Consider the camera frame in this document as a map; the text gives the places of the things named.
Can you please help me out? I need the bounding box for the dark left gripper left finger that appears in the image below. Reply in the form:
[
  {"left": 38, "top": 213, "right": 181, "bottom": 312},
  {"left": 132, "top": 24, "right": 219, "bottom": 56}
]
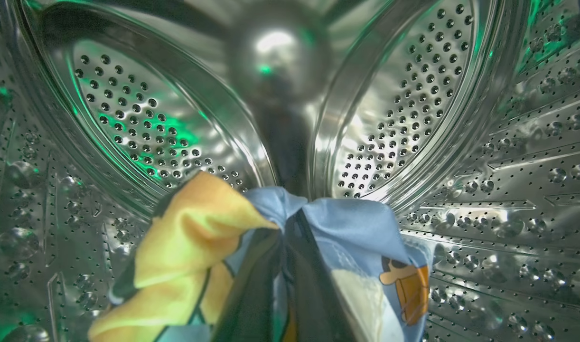
[{"left": 212, "top": 229, "right": 284, "bottom": 342}]

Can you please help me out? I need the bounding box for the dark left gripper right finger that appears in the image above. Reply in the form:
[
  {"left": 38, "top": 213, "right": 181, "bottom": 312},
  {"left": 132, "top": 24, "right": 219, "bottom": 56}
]
[{"left": 285, "top": 209, "right": 360, "bottom": 342}]

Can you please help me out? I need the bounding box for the blue cartoon print garment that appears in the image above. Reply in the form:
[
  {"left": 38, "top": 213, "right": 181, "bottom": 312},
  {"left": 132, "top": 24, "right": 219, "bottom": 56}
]
[{"left": 224, "top": 186, "right": 434, "bottom": 342}]

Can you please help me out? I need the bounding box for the cream printed garment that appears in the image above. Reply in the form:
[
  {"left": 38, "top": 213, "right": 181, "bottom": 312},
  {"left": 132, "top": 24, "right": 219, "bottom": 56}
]
[{"left": 88, "top": 171, "right": 279, "bottom": 342}]

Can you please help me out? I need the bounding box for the stainless steel washing machine drum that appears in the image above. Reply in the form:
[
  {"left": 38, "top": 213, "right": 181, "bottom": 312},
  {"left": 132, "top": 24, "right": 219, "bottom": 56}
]
[{"left": 0, "top": 0, "right": 580, "bottom": 342}]

